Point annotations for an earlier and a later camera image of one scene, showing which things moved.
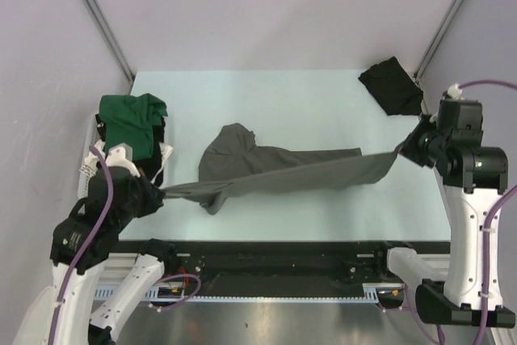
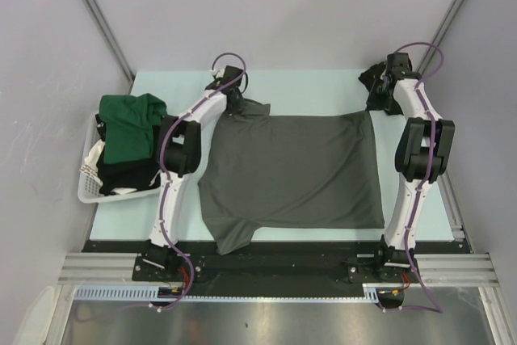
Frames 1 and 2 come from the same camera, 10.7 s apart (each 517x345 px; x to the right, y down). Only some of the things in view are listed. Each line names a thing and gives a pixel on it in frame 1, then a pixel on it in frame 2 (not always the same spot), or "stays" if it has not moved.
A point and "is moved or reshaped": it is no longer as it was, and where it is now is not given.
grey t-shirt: (233, 166) is moved or reshaped
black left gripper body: (143, 200) to (237, 107)
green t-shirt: (130, 119) stays
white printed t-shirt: (89, 166) stays
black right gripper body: (422, 145) to (385, 94)
